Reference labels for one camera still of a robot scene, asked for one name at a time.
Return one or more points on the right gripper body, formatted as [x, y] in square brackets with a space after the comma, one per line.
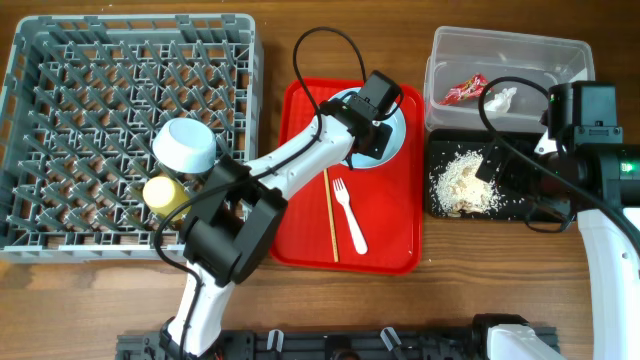
[520, 174]

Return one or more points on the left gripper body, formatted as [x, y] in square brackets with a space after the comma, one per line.
[379, 146]

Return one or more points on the light blue plate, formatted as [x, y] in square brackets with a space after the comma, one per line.
[396, 127]

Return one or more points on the wooden chopstick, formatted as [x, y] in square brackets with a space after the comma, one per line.
[329, 204]

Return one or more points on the white plastic fork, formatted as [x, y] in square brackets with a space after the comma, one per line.
[343, 197]

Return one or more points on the food scraps pile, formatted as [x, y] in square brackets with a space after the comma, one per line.
[457, 190]

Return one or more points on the white napkin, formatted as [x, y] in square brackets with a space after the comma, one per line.
[502, 101]

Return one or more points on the red snack wrapper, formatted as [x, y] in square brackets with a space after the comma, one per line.
[469, 89]

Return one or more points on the light green bowl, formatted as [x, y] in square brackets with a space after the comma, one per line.
[185, 145]

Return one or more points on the yellow plastic cup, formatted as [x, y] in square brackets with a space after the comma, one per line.
[162, 195]

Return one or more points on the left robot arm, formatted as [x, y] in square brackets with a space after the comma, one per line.
[232, 222]

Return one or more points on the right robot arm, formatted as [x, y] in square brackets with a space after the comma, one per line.
[591, 178]

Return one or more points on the grey dishwasher rack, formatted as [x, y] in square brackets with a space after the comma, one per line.
[81, 104]

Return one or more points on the black plastic tray bin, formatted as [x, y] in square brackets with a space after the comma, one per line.
[443, 147]

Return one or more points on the red plastic tray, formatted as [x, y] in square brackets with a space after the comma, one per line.
[387, 202]

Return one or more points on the clear plastic bin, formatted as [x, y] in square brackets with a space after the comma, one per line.
[460, 53]

